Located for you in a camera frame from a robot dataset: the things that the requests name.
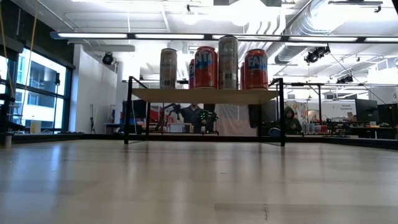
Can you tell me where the wooden shelf with black legs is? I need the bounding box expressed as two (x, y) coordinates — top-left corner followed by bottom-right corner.
(123, 76), (286, 147)

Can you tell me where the black metal table frame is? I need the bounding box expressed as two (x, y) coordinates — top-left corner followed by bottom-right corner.
(12, 133), (398, 151)

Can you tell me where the person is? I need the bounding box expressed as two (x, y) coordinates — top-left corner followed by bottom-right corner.
(283, 105), (303, 136)
(179, 104), (203, 133)

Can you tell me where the black tripod stand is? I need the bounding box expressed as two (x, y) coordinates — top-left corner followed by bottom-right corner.
(53, 72), (62, 133)

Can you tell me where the long ceiling light strip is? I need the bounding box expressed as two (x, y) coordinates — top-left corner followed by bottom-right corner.
(50, 31), (398, 44)

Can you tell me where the yellow hanging cord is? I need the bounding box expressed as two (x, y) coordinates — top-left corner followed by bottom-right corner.
(19, 0), (39, 127)

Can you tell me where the black ceiling track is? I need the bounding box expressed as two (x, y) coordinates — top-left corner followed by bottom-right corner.
(328, 0), (384, 13)

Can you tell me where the black desk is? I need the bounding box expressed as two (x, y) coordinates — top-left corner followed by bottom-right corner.
(349, 124), (398, 140)

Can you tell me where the dark window frame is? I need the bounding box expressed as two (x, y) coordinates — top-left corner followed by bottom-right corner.
(0, 46), (75, 133)

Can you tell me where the white sign board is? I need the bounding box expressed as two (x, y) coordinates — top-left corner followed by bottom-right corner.
(323, 98), (357, 121)

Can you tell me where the black computer monitor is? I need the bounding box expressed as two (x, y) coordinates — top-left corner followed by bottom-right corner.
(377, 103), (398, 127)
(355, 98), (379, 123)
(122, 99), (147, 126)

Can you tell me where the tall silver energy drink can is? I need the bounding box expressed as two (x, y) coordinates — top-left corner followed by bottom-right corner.
(159, 48), (178, 90)
(218, 35), (239, 90)

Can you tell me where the black overhead frame bar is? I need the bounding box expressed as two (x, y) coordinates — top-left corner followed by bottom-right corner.
(283, 82), (398, 106)

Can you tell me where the silver ventilation duct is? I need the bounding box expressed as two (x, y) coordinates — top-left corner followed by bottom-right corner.
(273, 0), (363, 65)

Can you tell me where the red Fanta soda can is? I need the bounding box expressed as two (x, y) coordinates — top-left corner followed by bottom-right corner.
(188, 58), (195, 90)
(244, 49), (269, 91)
(239, 62), (246, 90)
(193, 46), (218, 90)

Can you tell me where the beige hanging cloth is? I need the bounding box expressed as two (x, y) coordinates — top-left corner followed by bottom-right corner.
(214, 103), (259, 137)

